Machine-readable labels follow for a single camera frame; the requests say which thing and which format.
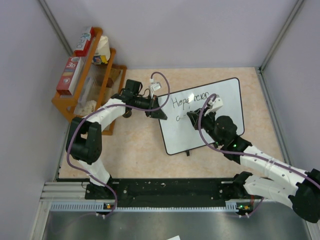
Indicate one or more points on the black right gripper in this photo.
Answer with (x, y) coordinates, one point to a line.
(194, 116)

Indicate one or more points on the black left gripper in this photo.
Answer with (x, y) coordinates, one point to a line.
(156, 114)

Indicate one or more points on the white whiteboard black frame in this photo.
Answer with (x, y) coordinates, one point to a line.
(178, 134)

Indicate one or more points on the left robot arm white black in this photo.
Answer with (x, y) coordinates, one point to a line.
(84, 143)

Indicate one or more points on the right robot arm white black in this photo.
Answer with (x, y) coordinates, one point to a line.
(293, 187)

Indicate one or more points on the orange wooden shelf rack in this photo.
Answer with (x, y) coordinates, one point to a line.
(91, 83)

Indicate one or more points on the lower red foil box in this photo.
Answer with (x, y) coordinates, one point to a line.
(69, 78)

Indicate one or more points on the upper red white box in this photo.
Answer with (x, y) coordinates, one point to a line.
(83, 44)

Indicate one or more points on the white paper sheet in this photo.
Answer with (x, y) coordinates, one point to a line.
(177, 237)

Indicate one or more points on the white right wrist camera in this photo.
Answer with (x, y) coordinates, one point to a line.
(213, 106)

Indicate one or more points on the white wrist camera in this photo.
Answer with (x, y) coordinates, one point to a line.
(213, 106)
(153, 87)

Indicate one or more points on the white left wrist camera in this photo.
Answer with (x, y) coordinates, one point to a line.
(153, 87)

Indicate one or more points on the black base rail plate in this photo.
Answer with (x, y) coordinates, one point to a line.
(167, 192)

